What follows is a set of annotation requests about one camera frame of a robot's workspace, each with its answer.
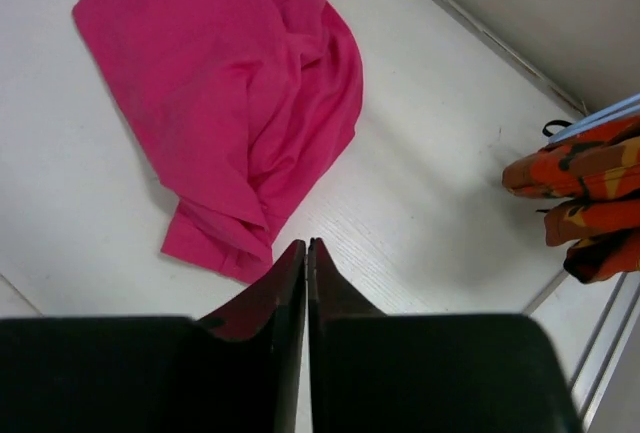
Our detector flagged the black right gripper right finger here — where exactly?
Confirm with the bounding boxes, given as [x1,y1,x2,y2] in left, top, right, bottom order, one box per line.
[307,238,395,432]

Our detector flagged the aluminium table edge rail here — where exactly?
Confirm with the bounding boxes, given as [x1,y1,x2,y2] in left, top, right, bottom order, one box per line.
[432,0,589,117]

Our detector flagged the light blue wire hanger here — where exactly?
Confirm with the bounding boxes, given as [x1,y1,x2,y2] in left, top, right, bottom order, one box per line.
[542,93,640,144]

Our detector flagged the pink trousers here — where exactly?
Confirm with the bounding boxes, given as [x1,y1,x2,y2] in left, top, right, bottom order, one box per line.
[72,0,364,284]

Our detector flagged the orange camouflage shorts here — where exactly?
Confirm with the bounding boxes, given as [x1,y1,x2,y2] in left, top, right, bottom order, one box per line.
[502,116,639,284]

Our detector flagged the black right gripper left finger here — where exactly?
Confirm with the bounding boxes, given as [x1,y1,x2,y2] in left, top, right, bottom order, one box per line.
[199,240,306,432]

